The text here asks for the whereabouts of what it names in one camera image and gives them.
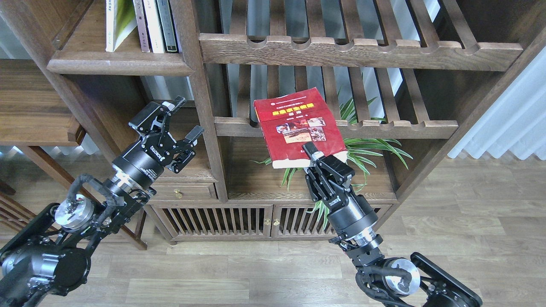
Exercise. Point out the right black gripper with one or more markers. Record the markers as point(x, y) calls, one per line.
point(329, 183)

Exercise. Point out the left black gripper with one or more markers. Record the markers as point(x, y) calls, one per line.
point(142, 163)

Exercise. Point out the red book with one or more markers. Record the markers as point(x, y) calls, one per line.
point(290, 121)

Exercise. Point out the maroon book white characters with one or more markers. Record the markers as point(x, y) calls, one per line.
point(141, 25)

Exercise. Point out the yellow green book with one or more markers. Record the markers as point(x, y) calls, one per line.
point(120, 20)

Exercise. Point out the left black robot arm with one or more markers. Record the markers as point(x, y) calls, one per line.
point(52, 254)

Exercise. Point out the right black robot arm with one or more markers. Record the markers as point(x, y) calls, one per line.
point(387, 280)

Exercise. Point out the brass drawer knob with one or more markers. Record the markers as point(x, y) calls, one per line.
point(178, 194)

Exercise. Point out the dark wooden bookshelf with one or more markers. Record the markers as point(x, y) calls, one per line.
point(416, 78)

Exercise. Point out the white upright book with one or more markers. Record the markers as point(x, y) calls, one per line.
point(154, 26)

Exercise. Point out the dark green upright book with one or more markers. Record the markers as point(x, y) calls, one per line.
point(168, 28)

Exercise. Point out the wooden side table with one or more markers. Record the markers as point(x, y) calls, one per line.
point(35, 124)

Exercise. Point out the slatted wooden bench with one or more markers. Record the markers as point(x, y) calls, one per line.
point(12, 214)

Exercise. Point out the white curtain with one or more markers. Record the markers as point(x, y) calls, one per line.
point(516, 122)

